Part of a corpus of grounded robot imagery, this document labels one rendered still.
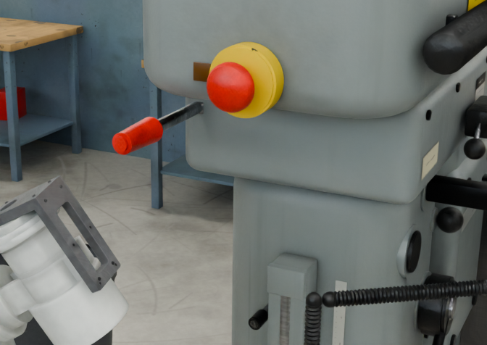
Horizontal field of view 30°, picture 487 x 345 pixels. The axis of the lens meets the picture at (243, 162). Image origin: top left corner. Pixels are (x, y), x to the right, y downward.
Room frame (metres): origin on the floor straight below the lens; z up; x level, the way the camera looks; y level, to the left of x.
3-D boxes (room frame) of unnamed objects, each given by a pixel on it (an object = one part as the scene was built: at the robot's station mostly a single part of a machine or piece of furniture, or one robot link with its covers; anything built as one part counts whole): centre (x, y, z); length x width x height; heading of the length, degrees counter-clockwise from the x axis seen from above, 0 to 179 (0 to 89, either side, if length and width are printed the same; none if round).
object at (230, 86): (0.70, 0.01, 1.76); 0.04 x 0.03 x 0.04; 65
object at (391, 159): (0.97, -0.12, 1.68); 0.34 x 0.24 x 0.10; 155
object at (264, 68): (0.72, 0.00, 1.76); 0.06 x 0.02 x 0.06; 65
